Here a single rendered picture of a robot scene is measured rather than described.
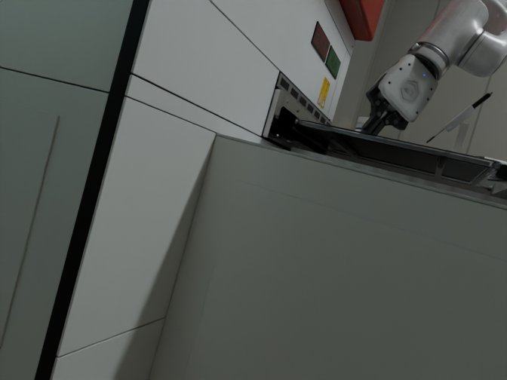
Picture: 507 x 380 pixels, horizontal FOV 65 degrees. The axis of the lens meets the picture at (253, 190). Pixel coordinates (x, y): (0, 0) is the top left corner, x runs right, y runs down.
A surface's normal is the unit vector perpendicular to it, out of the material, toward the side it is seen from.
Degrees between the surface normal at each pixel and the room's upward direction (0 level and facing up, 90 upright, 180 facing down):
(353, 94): 90
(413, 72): 86
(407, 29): 90
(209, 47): 90
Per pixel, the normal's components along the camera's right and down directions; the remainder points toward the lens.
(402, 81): 0.19, 0.07
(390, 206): -0.40, -0.07
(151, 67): 0.87, 0.27
